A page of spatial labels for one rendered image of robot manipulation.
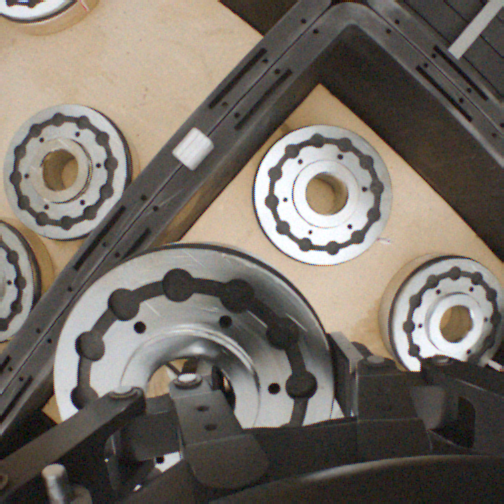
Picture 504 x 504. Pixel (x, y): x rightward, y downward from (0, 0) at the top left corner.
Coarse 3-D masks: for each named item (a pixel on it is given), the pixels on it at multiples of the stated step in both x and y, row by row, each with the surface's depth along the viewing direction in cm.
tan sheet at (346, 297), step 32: (320, 96) 30; (288, 128) 31; (352, 128) 31; (256, 160) 31; (384, 160) 31; (224, 192) 31; (320, 192) 31; (416, 192) 31; (224, 224) 31; (256, 224) 31; (416, 224) 31; (448, 224) 31; (384, 256) 31; (416, 256) 31; (480, 256) 32; (320, 288) 31; (352, 288) 32; (384, 288) 32; (352, 320) 32; (448, 320) 32; (384, 352) 32
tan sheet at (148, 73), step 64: (128, 0) 29; (192, 0) 30; (0, 64) 30; (64, 64) 30; (128, 64) 30; (192, 64) 30; (0, 128) 30; (128, 128) 30; (0, 192) 30; (64, 256) 31
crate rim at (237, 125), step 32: (320, 32) 20; (384, 32) 20; (288, 64) 20; (416, 64) 21; (256, 96) 21; (448, 96) 21; (224, 128) 21; (480, 128) 21; (224, 160) 21; (160, 192) 21; (192, 192) 21; (160, 224) 21; (128, 256) 22; (64, 320) 21; (32, 384) 21; (0, 416) 22
